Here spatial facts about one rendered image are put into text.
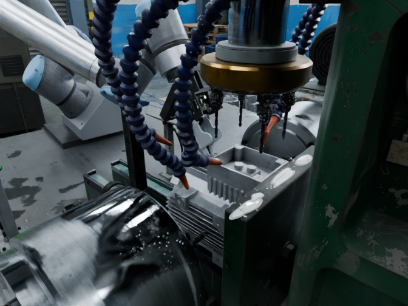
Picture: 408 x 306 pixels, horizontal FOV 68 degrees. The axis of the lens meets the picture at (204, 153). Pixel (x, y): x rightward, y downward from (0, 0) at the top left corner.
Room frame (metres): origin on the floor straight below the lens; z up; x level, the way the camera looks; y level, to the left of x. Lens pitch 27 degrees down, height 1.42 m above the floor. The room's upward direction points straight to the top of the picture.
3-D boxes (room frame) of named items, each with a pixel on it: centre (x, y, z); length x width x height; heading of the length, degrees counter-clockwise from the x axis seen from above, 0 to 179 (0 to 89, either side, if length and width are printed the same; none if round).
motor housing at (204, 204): (0.54, -0.05, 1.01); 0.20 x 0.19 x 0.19; 49
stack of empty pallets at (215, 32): (8.00, 0.12, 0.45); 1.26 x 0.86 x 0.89; 39
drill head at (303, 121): (0.81, -0.29, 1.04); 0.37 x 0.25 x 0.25; 139
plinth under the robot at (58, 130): (1.50, 0.63, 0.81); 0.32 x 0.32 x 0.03; 39
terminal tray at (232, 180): (0.51, -0.08, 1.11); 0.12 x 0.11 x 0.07; 49
